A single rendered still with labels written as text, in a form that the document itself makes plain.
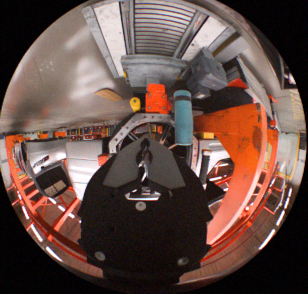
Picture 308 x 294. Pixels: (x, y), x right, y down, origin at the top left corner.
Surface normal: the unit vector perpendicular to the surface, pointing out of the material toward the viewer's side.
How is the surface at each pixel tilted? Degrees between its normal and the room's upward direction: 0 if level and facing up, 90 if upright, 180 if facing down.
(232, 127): 90
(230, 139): 90
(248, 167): 90
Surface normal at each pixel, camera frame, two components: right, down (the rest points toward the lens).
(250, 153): -0.99, 0.01
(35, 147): 0.86, -0.22
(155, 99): 0.11, 0.11
